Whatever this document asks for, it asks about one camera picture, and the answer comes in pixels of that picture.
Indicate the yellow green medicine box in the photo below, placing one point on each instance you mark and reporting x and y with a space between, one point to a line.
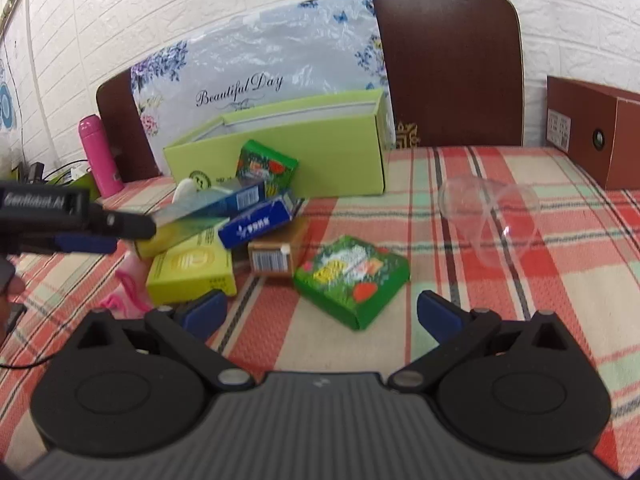
190 270

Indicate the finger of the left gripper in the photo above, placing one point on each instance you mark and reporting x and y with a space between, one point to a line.
86 244
49 209

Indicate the gold blue long box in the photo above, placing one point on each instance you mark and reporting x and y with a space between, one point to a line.
222 201

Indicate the clear plastic container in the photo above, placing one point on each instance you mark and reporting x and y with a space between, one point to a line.
498 220

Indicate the light green cardboard box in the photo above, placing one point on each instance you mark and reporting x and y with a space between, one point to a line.
340 140

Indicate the pink thermos bottle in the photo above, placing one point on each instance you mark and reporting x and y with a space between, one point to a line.
98 153

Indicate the blue medicine box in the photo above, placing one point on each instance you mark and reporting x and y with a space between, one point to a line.
261 219

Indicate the brown cardboard box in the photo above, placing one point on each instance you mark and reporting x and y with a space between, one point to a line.
598 128

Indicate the white pink glove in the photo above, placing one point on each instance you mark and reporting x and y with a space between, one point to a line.
130 298

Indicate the small brown barcode box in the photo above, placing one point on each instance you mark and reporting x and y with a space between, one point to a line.
280 252

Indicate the person's left hand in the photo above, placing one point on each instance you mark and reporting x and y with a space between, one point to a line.
15 287

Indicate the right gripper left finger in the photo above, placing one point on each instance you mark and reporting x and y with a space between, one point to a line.
183 333

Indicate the floral plastic pillow bag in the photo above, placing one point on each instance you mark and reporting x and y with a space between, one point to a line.
286 52

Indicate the green floral box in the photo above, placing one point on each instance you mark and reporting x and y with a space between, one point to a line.
352 280

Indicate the green tray with items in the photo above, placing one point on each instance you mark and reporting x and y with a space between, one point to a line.
76 173

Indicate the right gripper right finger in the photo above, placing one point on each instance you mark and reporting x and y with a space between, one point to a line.
459 335

